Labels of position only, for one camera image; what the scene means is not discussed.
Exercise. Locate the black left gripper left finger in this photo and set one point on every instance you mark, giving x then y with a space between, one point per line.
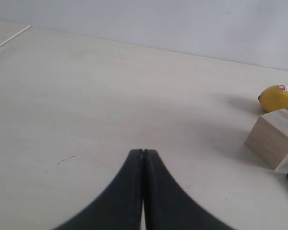
119 206

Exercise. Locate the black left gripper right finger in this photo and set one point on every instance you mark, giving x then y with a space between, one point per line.
166 205

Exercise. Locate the light wooden cube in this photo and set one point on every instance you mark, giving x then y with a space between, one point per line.
268 138

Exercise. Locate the yellow lemon with sticker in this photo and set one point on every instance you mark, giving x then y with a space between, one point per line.
274 98

